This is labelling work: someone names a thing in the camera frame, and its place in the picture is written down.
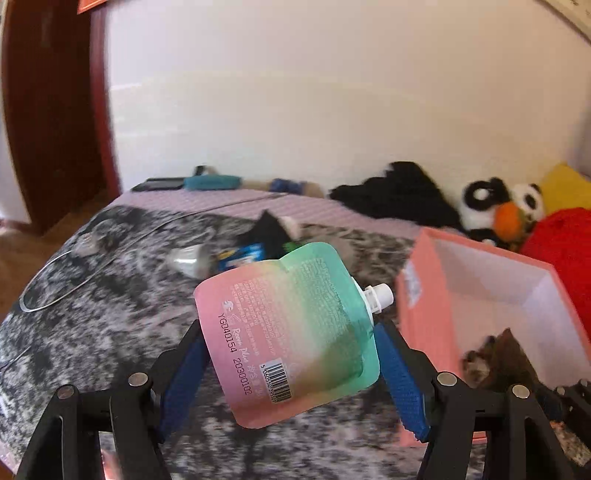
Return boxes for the teal case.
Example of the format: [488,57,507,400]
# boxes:
[184,174,242,191]

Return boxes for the grey marbled blanket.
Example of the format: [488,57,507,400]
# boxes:
[0,203,490,480]

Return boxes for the black sock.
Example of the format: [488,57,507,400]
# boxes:
[240,210,301,259]

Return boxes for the red cloth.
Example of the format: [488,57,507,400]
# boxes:
[522,208,591,344]

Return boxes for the light bulb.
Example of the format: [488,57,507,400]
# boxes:
[170,246,218,278]

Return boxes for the yellow pillow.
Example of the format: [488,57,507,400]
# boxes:
[539,162,591,215]

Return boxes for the black cloth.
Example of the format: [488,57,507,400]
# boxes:
[330,161,463,230]

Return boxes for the dark wooden door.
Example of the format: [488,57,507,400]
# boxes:
[0,0,123,236]

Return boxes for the panda plush toy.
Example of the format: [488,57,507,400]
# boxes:
[459,178,546,248]

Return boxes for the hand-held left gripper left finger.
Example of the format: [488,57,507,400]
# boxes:
[16,318,212,480]

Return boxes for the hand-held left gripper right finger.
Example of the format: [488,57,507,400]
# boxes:
[373,320,575,480]

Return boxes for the thin clear cable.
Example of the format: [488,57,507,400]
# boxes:
[20,194,273,315]

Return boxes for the pink cardboard box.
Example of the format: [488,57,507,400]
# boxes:
[394,226,591,448]

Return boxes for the pink green spout pouch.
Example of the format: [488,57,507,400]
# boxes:
[193,241,394,428]

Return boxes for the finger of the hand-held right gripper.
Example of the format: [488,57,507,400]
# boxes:
[551,382,591,418]

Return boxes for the wall picture frame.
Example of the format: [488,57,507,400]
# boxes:
[540,0,591,34]

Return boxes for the blue battery pack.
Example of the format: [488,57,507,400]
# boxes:
[217,244,266,271]

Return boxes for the flat black device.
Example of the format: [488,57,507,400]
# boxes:
[131,177,185,192]

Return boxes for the brown bead bracelet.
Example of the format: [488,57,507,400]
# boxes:
[462,327,543,393]

